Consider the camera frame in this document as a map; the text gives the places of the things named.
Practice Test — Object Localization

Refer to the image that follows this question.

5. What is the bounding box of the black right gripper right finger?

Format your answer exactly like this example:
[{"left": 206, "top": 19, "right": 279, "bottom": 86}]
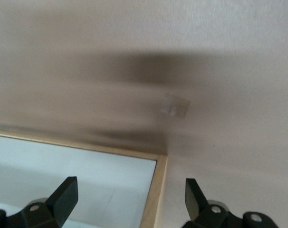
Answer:
[{"left": 182, "top": 178, "right": 280, "bottom": 228}]

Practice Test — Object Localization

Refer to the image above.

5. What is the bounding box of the clear tape piece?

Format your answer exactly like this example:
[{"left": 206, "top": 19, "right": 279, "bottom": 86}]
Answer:
[{"left": 159, "top": 92, "right": 191, "bottom": 119}]

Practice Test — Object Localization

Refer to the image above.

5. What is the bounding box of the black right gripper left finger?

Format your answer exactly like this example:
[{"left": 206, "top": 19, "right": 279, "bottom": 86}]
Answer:
[{"left": 0, "top": 176, "right": 78, "bottom": 228}]

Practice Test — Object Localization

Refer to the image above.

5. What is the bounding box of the white drawer with wooden rim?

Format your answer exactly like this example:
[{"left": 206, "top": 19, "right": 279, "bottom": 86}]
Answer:
[{"left": 0, "top": 128, "right": 168, "bottom": 228}]

